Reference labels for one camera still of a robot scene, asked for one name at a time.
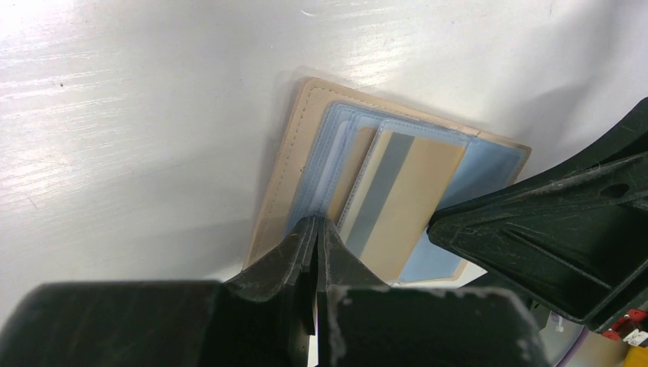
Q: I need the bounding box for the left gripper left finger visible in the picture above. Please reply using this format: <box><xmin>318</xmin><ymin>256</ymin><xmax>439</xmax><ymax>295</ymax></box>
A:
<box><xmin>1</xmin><ymin>217</ymin><xmax>316</xmax><ymax>366</ymax></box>

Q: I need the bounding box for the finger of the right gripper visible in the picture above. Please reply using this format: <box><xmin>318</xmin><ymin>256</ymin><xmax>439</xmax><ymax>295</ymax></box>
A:
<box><xmin>428</xmin><ymin>100</ymin><xmax>647</xmax><ymax>332</ymax></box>

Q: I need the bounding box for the gold striped card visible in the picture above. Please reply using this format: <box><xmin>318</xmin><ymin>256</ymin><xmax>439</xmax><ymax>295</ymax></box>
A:
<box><xmin>338</xmin><ymin>130</ymin><xmax>466</xmax><ymax>282</ymax></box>

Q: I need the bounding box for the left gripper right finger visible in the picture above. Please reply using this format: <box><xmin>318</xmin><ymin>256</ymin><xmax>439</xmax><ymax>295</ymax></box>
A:
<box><xmin>316</xmin><ymin>217</ymin><xmax>548</xmax><ymax>366</ymax></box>

